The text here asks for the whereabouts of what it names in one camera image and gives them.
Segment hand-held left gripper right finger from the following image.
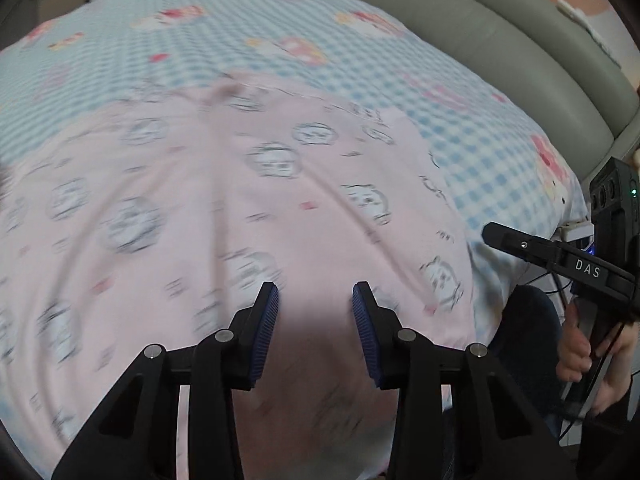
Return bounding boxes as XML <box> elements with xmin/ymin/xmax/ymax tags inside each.
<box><xmin>351</xmin><ymin>281</ymin><xmax>571</xmax><ymax>480</ymax></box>

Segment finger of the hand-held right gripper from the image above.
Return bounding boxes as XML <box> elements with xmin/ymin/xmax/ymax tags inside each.
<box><xmin>482</xmin><ymin>221</ymin><xmax>563</xmax><ymax>272</ymax></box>

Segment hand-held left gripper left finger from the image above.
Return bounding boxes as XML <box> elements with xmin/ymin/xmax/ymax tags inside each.
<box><xmin>50</xmin><ymin>281</ymin><xmax>281</xmax><ymax>480</ymax></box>

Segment pink printed pants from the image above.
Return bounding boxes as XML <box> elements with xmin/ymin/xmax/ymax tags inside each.
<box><xmin>0</xmin><ymin>72</ymin><xmax>476</xmax><ymax>480</ymax></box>

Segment person's right hand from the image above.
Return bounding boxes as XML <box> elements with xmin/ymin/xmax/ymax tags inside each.
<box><xmin>556</xmin><ymin>305</ymin><xmax>640</xmax><ymax>416</ymax></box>

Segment white plush item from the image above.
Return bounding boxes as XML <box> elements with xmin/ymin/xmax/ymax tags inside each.
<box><xmin>556</xmin><ymin>0</ymin><xmax>623</xmax><ymax>68</ymax></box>

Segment grey padded headboard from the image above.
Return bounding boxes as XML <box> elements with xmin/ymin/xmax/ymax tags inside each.
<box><xmin>312</xmin><ymin>0</ymin><xmax>640</xmax><ymax>181</ymax></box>

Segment blue checked printed blanket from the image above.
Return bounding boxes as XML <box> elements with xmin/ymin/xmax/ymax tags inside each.
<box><xmin>0</xmin><ymin>0</ymin><xmax>596</xmax><ymax>480</ymax></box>

